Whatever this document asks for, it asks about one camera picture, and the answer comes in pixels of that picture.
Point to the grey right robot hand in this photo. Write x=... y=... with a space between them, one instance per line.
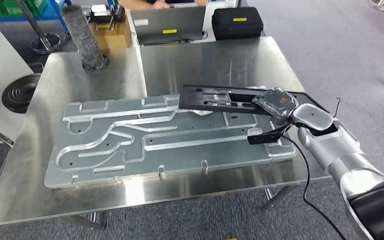
x=274 y=102

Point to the black plastic plate frame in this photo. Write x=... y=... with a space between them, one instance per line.
x=205 y=99

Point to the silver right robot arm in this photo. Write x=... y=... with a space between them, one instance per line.
x=344 y=155

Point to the stainless steel workbench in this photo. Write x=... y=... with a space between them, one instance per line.
x=195 y=66

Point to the black zip case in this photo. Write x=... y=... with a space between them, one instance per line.
x=236 y=28

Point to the embossed grey metal plate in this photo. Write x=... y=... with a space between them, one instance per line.
x=178 y=155

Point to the grey laptop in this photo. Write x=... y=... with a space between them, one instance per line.
x=168 y=23

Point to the person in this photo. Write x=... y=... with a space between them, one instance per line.
x=145 y=4

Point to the brown cardboard box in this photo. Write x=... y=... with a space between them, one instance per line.
x=112 y=36

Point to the blue warehouse rack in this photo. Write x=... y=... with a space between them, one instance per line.
x=53 y=15

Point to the black round stool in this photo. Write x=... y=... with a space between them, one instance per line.
x=21 y=94

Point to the green plastic crate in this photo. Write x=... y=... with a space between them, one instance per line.
x=10 y=6

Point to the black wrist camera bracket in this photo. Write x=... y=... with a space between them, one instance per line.
x=268 y=136

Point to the chrome stanchion post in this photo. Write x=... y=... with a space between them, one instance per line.
x=382 y=4
x=44 y=41

